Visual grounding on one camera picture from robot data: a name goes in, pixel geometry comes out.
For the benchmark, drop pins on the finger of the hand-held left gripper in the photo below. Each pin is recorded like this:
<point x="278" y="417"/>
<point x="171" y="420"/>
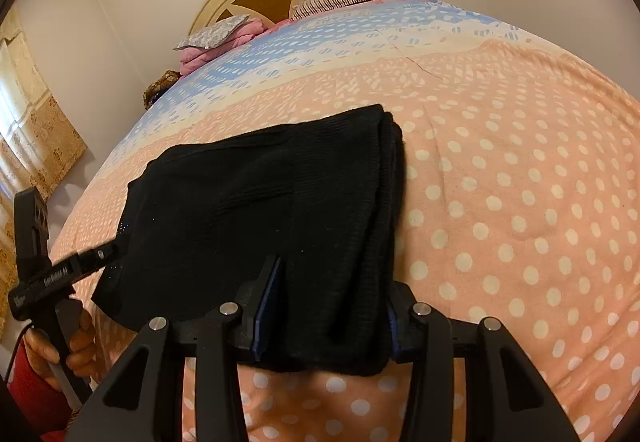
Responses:
<point x="97" y="256"/>

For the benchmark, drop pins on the beige floral side curtain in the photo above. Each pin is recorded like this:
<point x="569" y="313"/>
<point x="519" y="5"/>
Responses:
<point x="40" y="132"/>

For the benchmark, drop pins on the person's left forearm red sleeve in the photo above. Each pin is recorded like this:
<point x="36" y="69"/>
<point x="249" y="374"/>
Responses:
<point x="30" y="397"/>

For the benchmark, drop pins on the pink polka dot bedspread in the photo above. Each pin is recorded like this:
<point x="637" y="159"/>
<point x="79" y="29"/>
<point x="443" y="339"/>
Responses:
<point x="500" y="172"/>

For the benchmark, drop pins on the grey floral pillow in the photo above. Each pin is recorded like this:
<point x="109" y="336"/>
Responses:
<point x="215" y="34"/>

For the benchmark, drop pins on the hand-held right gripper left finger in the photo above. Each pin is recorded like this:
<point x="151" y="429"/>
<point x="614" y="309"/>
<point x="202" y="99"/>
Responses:
<point x="267" y="312"/>

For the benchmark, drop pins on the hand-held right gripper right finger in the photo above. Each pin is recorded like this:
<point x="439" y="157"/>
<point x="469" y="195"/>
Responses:
<point x="397" y="342"/>

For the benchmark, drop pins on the brown patterned bag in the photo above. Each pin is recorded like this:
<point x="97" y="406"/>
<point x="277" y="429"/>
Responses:
<point x="160" y="87"/>

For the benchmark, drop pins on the black pants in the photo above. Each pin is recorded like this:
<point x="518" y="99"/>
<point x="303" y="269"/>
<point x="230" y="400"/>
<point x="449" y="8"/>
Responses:
<point x="250" y="182"/>

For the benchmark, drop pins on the pink folded blanket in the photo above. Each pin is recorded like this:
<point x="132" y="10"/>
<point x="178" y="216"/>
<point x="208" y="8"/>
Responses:
<point x="200" y="59"/>

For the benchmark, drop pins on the person's left hand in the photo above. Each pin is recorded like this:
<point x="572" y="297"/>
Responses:
<point x="82" y="342"/>

